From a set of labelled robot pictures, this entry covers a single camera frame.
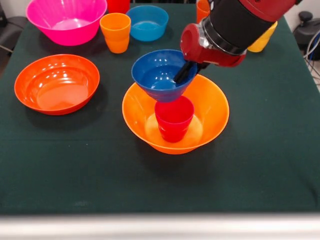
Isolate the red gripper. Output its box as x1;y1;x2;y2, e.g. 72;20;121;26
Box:
173;23;247;85

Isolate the dark blue bowl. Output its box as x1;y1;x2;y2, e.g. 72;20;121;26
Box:
131;49;199;104

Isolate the magenta cup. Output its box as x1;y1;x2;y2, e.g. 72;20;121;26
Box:
154;95;195;144

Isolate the yellow cup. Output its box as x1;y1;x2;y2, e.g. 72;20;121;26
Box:
246;21;279;53

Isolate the small orange cup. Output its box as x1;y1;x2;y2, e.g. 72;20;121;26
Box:
99;12;132;54

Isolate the shallow red-orange bowl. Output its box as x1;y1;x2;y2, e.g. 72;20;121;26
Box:
14;54;101;116

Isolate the tall red-orange cup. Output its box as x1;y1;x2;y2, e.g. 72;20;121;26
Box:
196;0;211;25

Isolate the light blue bowl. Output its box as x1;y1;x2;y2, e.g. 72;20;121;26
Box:
125;5;170;42

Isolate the red cup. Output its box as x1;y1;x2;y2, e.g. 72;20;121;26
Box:
106;0;131;15

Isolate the dark green tablecloth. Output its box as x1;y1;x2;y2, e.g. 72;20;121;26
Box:
0;2;320;216

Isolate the large pink bowl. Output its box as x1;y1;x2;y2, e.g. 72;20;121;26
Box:
25;0;108;47

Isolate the tangle of floor cables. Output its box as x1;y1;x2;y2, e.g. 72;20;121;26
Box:
303;31;320;87

